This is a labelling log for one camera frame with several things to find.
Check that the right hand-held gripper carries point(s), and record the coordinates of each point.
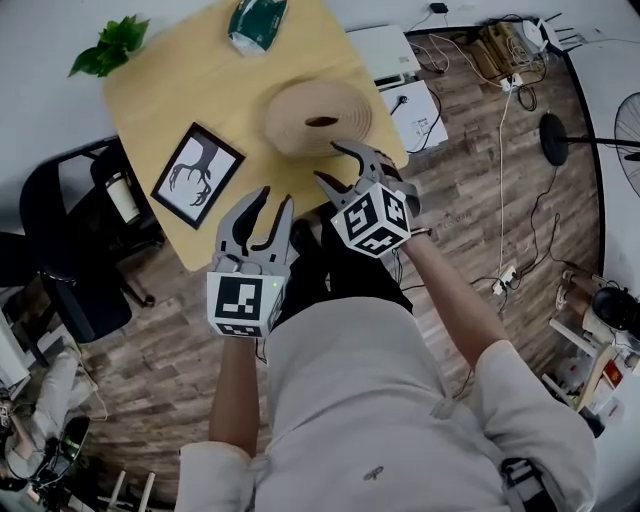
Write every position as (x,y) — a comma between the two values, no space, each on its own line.
(372,220)

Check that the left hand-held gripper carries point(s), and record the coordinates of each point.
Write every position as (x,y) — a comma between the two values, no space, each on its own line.
(237,300)

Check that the person's left forearm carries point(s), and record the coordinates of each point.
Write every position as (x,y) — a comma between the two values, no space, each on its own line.
(237,395)

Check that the person's right forearm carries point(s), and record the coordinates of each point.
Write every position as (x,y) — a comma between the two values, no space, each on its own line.
(455,305)

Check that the white cardboard box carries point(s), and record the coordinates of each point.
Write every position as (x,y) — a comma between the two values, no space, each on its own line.
(415,107)

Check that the dark green snack packet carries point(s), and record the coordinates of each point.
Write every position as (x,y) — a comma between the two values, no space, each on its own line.
(257,25)

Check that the person's right hand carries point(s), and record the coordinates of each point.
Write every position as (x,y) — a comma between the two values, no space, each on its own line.
(387,164)

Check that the person's black shoe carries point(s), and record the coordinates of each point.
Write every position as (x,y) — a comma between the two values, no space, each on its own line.
(304,235)

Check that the black framed antler picture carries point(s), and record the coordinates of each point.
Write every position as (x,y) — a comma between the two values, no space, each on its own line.
(197,172)

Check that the person's black trousers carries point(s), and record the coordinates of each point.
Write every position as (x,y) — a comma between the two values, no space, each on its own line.
(350,280)

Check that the white flat appliance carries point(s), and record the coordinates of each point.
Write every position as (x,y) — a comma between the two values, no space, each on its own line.
(382,52)

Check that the white travel cup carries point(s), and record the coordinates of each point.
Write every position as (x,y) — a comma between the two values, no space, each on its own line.
(124,200)

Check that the black office chair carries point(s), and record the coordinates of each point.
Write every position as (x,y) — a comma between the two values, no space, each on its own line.
(15,260)
(85,280)

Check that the white power strip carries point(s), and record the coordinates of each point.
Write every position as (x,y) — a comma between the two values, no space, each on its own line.
(511,82)
(505,280)

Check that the black standing fan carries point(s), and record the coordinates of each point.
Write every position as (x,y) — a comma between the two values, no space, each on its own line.
(552,140)

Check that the person's white shirt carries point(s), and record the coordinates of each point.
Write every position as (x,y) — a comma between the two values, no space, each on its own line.
(370,410)

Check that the small white network device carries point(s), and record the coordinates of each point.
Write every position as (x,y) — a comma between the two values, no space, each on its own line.
(531,31)

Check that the green leafy plant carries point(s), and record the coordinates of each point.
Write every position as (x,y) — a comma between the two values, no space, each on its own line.
(112,47)

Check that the white router with black antennas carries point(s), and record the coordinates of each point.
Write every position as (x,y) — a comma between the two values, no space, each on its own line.
(550,40)

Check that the white cabinet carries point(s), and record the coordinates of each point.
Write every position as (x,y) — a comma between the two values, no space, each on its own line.
(10,350)

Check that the white wooden rack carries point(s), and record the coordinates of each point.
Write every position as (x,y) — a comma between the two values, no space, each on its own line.
(580,345)

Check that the black wall charger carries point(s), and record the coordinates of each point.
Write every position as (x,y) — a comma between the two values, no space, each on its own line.
(438,8)

